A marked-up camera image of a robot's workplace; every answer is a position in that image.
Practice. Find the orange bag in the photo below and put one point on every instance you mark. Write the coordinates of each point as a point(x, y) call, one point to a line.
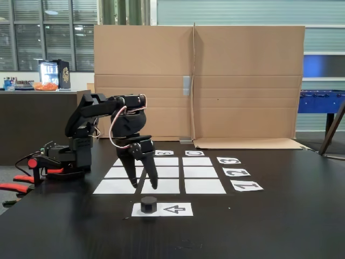
point(45, 86)

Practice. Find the dark brown counter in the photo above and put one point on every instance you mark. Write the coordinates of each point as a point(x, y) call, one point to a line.
point(27, 121)

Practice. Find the black clamp with red knob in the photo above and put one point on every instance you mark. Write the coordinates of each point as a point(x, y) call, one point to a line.
point(33, 163)

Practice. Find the brown wooden leg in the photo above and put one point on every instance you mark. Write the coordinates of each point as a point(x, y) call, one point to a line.
point(332, 129)

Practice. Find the number 2 paper sheet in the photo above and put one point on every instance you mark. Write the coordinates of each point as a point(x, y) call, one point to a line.
point(227, 174)

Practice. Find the black octagonal token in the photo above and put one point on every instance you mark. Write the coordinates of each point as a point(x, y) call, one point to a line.
point(148, 205)

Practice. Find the number 1 paper sheet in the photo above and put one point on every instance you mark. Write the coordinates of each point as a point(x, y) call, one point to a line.
point(237, 189)

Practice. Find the brown cardboard panel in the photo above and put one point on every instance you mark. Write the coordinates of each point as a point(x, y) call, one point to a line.
point(248, 81)
point(161, 67)

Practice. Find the letter C paper sheet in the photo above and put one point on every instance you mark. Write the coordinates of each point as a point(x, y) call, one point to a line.
point(187, 153)

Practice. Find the letter B paper sheet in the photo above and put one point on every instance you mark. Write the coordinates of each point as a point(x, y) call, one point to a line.
point(157, 153)

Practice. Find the white arrow paper sheet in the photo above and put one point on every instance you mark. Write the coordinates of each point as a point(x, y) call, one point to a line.
point(178, 210)

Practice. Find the grey tape strip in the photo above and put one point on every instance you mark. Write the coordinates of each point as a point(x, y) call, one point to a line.
point(187, 85)
point(185, 140)

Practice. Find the number 3 paper sheet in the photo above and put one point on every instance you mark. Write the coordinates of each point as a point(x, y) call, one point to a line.
point(220, 162)

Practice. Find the blue foosball table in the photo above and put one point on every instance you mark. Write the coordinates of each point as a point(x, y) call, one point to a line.
point(320, 102)

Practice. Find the black mini fridge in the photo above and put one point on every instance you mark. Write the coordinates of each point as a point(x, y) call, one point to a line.
point(63, 74)

